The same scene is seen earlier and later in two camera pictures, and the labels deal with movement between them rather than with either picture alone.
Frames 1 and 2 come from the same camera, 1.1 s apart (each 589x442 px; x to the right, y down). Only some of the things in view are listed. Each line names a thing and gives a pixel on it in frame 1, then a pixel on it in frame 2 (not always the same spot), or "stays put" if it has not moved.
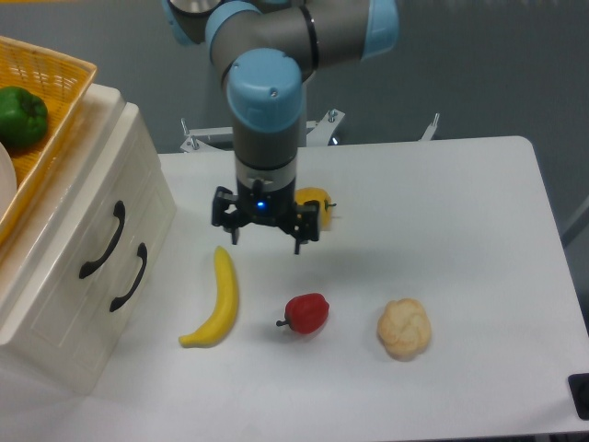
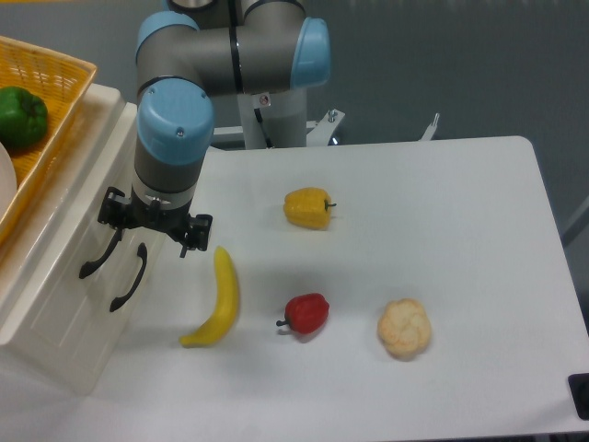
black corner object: x=579 y=389 stays put
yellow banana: x=226 y=306 stays put
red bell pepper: x=306 y=313 stays put
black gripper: x=277 y=207 → x=120 y=212
